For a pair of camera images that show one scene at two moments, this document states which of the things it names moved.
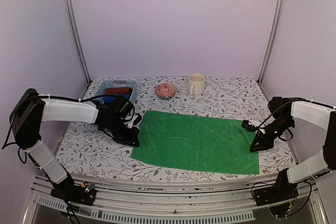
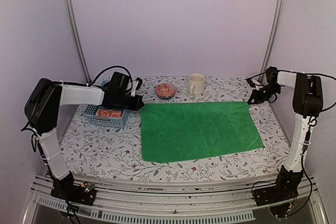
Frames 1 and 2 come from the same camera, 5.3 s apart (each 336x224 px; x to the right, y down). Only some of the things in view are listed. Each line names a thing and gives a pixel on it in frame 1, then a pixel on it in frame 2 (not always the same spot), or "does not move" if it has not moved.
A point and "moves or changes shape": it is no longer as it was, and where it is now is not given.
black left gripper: x=130 y=141 → x=136 y=106
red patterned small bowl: x=165 y=91 does not move
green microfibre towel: x=187 y=141 moves or changes shape
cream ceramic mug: x=196 y=84 does not move
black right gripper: x=263 y=140 → x=259 y=98
